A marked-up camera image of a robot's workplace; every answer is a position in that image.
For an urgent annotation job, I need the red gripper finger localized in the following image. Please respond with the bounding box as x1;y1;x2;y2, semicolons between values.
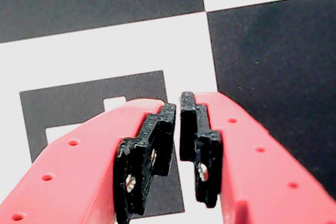
179;91;336;224
0;99;177;224

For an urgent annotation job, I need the black white marker checkerboard mat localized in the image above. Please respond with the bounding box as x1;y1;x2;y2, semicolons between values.
0;0;336;224

